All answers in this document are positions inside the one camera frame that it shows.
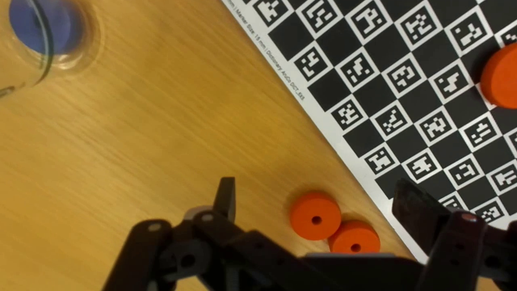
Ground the black white marker board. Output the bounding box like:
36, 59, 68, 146
222, 0, 517, 264

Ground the blue disc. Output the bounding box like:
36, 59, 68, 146
7, 0, 88, 57

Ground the orange disc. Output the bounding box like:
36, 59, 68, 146
328, 218, 382, 255
288, 190, 345, 242
480, 40, 517, 111

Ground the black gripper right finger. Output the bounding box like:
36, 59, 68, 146
393, 179, 517, 291

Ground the clear plastic cup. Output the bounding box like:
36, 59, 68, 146
0, 0, 105, 101

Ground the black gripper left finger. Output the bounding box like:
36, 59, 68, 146
102, 175, 320, 291

